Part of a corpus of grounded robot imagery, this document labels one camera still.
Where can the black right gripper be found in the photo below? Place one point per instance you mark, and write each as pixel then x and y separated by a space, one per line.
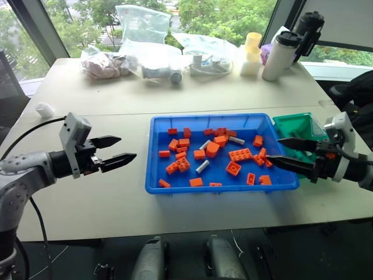
pixel 323 169

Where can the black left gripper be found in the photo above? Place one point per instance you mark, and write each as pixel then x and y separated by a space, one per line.
pixel 86 160

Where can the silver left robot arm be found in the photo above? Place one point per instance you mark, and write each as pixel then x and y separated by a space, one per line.
pixel 23 175

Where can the green plastic bin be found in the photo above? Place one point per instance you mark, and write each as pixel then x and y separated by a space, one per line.
pixel 294 125

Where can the small orange block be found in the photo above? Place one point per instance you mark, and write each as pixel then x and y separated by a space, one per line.
pixel 221 140
pixel 182 149
pixel 172 168
pixel 209 132
pixel 164 154
pixel 268 163
pixel 172 131
pixel 184 142
pixel 251 179
pixel 215 184
pixel 265 181
pixel 232 133
pixel 164 183
pixel 258 160
pixel 263 152
pixel 196 182
pixel 221 131
pixel 258 141
pixel 180 155
pixel 173 145
pixel 199 154
pixel 187 132

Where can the flat long orange plate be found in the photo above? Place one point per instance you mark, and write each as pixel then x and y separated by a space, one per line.
pixel 240 154

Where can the small orange plastic toy brick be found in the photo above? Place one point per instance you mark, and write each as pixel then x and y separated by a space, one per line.
pixel 233 168

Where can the blue plastic tray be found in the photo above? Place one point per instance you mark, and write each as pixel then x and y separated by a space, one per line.
pixel 221 189

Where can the rounded orange block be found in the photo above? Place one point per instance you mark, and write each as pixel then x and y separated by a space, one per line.
pixel 212 150

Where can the plastic bag with pink items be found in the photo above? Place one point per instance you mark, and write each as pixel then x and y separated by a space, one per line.
pixel 102 65

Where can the black office chair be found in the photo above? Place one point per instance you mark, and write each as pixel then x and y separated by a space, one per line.
pixel 360 93

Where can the plastic bag with grey parts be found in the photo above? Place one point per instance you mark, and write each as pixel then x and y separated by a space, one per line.
pixel 157 67

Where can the white tumbler with black lid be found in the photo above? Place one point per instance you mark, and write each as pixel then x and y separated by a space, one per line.
pixel 277 58

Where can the cream plastic cup stack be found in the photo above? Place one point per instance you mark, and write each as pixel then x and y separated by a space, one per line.
pixel 250 65

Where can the purple object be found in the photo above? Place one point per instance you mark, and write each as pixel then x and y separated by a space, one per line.
pixel 265 54

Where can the dark rounded grey shape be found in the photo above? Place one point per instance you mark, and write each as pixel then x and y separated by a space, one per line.
pixel 150 259
pixel 223 259

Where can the dark chair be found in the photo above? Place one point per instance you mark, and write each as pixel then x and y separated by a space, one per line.
pixel 8 96

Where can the yellow plastic cup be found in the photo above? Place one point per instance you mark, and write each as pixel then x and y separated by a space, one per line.
pixel 253 41

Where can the tall clear plastic bag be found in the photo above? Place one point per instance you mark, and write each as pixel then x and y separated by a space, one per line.
pixel 142 26

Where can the plastic bag with power strip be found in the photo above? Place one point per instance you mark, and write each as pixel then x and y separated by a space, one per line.
pixel 207 58

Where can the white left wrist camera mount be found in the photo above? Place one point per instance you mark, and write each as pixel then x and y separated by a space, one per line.
pixel 73 131

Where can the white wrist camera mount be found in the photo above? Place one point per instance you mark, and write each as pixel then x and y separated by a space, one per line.
pixel 73 131
pixel 345 125

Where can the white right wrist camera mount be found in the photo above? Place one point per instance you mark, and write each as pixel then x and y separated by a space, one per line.
pixel 345 125

